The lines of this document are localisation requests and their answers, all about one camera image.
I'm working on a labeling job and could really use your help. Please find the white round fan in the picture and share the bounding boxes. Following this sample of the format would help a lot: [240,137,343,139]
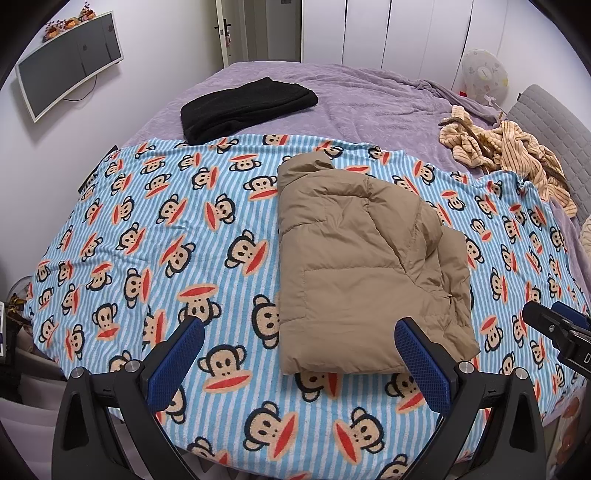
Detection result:
[461,50,510,104]

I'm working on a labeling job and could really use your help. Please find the blue printed box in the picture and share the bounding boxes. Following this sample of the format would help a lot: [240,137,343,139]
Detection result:
[0,301,11,356]

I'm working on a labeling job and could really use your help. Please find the white framed wall monitor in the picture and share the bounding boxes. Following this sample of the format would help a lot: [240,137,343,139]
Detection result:
[15,11,125,123]

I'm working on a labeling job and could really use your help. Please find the grey padded headboard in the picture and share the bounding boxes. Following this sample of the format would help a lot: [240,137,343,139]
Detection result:
[508,84,591,222]

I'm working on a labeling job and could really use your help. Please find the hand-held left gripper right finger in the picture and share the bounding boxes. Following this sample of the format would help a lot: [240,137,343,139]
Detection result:
[394,317,548,480]

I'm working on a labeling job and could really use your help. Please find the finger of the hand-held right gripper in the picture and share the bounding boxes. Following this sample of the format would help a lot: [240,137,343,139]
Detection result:
[522,301,579,343]
[551,301,591,329]

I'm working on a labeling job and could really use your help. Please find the black monitor cable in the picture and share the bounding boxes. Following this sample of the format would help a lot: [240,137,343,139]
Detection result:
[62,74,99,102]

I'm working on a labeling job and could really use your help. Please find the white wardrobe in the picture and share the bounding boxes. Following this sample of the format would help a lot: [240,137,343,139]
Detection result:
[300,0,504,77]

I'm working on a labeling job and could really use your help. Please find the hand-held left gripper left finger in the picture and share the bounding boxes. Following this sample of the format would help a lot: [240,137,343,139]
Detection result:
[52,316,218,480]

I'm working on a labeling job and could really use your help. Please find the row of orange ornaments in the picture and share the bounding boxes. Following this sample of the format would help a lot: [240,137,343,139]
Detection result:
[42,2,98,42]

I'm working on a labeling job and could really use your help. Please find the striped monkey print blanket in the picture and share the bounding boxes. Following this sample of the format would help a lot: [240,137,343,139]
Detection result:
[25,133,585,480]

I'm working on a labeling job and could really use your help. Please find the black folded clothing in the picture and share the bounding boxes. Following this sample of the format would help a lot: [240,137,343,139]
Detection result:
[180,76,319,145]

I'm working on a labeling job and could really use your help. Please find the brown cloth belt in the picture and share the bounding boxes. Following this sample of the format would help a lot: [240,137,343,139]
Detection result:
[440,117,491,158]

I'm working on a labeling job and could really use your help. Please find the clear plastic clothes hanger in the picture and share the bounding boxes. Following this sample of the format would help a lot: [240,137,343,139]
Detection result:
[484,95,509,121]

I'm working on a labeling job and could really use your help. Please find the beige striped fleece clothes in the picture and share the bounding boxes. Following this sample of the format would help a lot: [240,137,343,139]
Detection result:
[438,105,578,217]

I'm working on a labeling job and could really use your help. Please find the purple bed sheet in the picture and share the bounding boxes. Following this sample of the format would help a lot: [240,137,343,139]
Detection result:
[122,62,591,296]

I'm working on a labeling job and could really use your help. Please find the white door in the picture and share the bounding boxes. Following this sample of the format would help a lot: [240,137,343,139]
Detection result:
[215,0,303,65]

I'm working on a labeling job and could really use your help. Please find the beige puffer jacket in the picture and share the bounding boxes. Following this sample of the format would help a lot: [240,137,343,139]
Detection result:
[276,152,481,376]

